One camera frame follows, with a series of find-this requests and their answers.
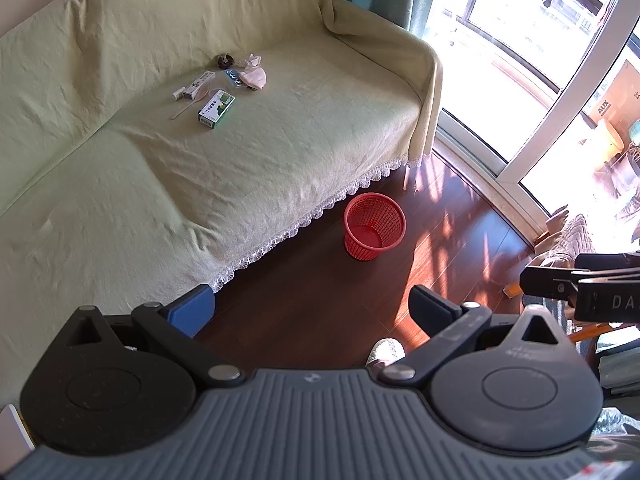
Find green carton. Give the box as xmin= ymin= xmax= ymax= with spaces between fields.
xmin=197 ymin=88 xmax=237 ymax=129

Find long white carton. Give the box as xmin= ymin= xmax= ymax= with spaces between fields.
xmin=182 ymin=70 xmax=216 ymax=100

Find red mesh basket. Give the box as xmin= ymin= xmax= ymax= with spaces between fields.
xmin=343 ymin=192 xmax=407 ymax=262

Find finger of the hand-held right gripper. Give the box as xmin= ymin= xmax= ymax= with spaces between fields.
xmin=519 ymin=264 xmax=584 ymax=304
xmin=574 ymin=251 xmax=640 ymax=274

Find pale pink cloth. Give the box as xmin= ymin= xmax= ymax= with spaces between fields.
xmin=238 ymin=67 xmax=269 ymax=92

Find grey knit shoe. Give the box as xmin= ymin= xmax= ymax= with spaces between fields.
xmin=365 ymin=337 xmax=406 ymax=369

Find sofa with green cover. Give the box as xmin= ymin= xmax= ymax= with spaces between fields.
xmin=0 ymin=0 xmax=445 ymax=411

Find beige quilted cushion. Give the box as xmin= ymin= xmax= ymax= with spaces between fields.
xmin=530 ymin=212 xmax=602 ymax=272

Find clear plastic bag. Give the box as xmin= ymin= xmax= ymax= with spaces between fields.
xmin=594 ymin=407 xmax=640 ymax=443

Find white sliding door frame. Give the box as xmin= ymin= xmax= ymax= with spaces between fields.
xmin=415 ymin=0 xmax=640 ymax=233

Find printed cardboard box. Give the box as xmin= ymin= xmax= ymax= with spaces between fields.
xmin=585 ymin=57 xmax=640 ymax=136

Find pale plastic spoon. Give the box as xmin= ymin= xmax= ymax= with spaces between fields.
xmin=166 ymin=87 xmax=213 ymax=122

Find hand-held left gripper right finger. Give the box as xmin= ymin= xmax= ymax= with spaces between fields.
xmin=377 ymin=285 xmax=574 ymax=387

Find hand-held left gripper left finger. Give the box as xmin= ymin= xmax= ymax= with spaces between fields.
xmin=65 ymin=284 xmax=247 ymax=389

